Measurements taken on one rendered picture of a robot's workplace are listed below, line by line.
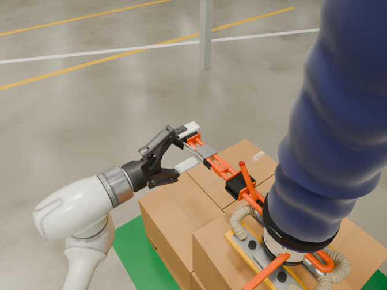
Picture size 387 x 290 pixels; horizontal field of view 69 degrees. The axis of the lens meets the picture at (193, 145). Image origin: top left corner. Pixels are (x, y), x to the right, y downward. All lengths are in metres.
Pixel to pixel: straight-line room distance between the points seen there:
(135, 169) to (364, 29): 0.51
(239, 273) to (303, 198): 0.61
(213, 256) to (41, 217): 0.80
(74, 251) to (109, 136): 2.54
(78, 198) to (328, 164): 0.52
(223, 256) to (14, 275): 1.74
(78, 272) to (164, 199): 1.21
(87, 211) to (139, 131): 2.61
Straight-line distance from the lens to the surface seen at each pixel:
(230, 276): 1.25
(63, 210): 0.65
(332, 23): 0.52
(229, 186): 1.09
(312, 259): 1.02
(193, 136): 1.26
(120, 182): 0.66
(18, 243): 2.73
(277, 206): 0.83
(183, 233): 1.77
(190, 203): 1.88
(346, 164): 0.62
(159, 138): 0.67
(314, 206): 0.75
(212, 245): 1.30
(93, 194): 0.65
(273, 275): 1.09
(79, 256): 0.77
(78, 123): 3.53
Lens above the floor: 2.11
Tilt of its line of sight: 45 degrees down
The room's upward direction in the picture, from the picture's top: straight up
